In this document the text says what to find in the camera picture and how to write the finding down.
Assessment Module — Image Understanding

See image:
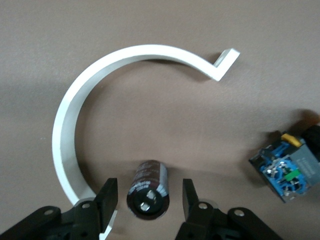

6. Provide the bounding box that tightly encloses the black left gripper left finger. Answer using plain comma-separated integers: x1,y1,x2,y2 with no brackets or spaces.
0,177,118,240

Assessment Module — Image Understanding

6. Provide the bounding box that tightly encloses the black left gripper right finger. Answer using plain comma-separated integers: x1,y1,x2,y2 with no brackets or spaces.
176,178,283,240

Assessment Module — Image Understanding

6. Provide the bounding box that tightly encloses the black cylindrical capacitor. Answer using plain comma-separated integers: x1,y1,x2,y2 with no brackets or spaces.
126,159,171,221

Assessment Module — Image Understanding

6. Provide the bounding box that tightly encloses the large white C-shaped clamp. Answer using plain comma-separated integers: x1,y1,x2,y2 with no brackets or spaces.
51,44,241,240

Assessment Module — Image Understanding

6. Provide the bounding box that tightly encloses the orange button switch blue block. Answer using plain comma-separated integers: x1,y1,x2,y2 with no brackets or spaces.
248,109,320,204

